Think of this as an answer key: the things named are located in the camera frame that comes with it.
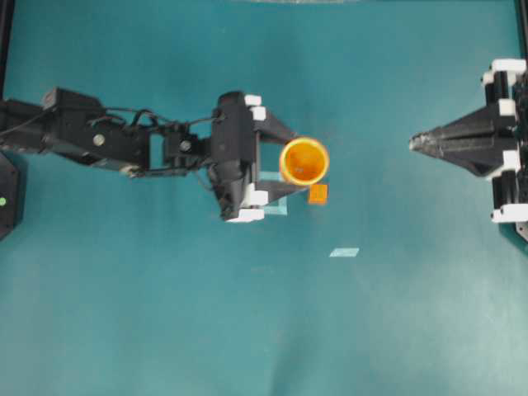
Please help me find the light blue tape corner marker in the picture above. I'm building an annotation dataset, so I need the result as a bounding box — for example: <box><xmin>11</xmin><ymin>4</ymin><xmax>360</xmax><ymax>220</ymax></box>
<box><xmin>260</xmin><ymin>172</ymin><xmax>288</xmax><ymax>216</ymax></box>

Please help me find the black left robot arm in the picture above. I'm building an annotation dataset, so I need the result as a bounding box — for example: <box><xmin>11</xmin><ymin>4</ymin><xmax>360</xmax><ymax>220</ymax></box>
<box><xmin>1</xmin><ymin>88</ymin><xmax>303</xmax><ymax>222</ymax></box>

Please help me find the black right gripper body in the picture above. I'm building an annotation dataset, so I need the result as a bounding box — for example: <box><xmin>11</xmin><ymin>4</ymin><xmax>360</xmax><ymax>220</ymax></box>
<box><xmin>482</xmin><ymin>59</ymin><xmax>527</xmax><ymax>224</ymax></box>

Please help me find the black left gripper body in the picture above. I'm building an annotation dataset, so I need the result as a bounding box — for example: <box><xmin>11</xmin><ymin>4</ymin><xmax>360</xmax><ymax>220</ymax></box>
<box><xmin>207</xmin><ymin>92</ymin><xmax>264</xmax><ymax>223</ymax></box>

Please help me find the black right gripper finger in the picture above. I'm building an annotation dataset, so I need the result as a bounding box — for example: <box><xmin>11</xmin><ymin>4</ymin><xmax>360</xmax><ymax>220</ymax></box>
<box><xmin>409</xmin><ymin>99</ymin><xmax>516</xmax><ymax>144</ymax></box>
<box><xmin>409</xmin><ymin>142</ymin><xmax>521</xmax><ymax>180</ymax></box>

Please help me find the black aluminium frame rail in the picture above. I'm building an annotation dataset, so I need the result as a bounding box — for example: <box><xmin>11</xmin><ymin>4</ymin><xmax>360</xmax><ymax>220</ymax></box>
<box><xmin>0</xmin><ymin>0</ymin><xmax>16</xmax><ymax>98</ymax></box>

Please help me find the orange square tape marker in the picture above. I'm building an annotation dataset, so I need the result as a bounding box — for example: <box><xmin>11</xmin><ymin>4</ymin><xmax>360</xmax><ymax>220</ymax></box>
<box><xmin>308</xmin><ymin>184</ymin><xmax>328</xmax><ymax>205</ymax></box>

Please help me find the orange plastic cup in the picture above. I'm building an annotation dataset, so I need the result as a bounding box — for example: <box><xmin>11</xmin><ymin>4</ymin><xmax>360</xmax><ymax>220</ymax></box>
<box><xmin>279</xmin><ymin>137</ymin><xmax>330</xmax><ymax>186</ymax></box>

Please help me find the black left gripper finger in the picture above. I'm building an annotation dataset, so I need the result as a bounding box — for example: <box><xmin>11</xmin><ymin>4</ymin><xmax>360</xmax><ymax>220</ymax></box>
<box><xmin>252</xmin><ymin>107</ymin><xmax>297</xmax><ymax>143</ymax></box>
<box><xmin>257</xmin><ymin>181</ymin><xmax>308</xmax><ymax>205</ymax></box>

